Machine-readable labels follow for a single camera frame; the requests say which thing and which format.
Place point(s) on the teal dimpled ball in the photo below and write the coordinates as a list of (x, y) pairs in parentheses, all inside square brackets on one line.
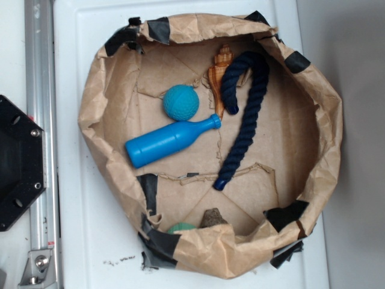
[(181, 102)]

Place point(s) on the blue plastic bottle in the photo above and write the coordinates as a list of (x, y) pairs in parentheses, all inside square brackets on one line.
[(167, 140)]

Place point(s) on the brown rock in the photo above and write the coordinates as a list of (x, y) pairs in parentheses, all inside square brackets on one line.
[(212, 217)]

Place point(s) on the green ball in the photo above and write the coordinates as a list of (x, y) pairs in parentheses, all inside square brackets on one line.
[(181, 226)]

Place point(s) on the orange striped seashell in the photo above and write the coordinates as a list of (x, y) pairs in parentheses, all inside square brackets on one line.
[(215, 75)]

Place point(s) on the brown paper bag bin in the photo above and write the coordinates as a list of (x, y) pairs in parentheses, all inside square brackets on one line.
[(285, 179)]

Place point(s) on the white plastic tray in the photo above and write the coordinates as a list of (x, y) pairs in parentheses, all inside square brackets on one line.
[(100, 248)]

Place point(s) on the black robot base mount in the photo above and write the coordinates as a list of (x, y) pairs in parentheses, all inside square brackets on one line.
[(22, 163)]

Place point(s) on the aluminium extrusion rail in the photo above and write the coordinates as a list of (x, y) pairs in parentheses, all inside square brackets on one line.
[(41, 106)]

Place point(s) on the metal corner bracket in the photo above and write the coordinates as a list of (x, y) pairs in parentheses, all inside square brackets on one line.
[(37, 272)]

